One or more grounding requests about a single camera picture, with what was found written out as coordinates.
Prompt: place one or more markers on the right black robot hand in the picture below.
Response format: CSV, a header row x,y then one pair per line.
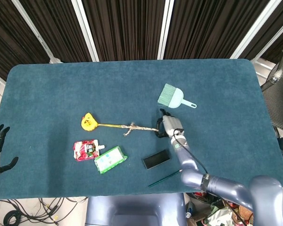
x,y
172,124

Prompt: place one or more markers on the yellow flower toy stick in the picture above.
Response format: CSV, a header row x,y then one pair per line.
x,y
88,122

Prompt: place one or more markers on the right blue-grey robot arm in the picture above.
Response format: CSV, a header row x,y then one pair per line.
x,y
226,186

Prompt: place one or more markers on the mint green hand brush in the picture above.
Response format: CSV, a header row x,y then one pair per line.
x,y
174,99

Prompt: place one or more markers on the blue table cloth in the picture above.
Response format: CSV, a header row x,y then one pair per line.
x,y
132,89

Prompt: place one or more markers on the green pencil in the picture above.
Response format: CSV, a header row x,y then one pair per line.
x,y
165,178

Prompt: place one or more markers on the green wet wipes pack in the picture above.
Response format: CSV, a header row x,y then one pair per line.
x,y
109,160

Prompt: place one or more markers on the clear plastic bottle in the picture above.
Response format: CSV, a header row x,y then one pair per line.
x,y
189,209

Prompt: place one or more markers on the red drink pouch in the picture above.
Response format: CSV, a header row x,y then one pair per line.
x,y
86,150

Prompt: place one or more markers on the blue-grey robot torso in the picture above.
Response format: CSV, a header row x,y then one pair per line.
x,y
134,209

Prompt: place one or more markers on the dark pleated curtain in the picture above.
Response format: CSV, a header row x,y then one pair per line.
x,y
132,23

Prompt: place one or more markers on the black mesh chair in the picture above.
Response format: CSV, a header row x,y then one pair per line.
x,y
279,94

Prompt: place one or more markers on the white frame post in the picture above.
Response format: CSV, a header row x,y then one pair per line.
x,y
166,28
273,41
254,28
35,30
85,28

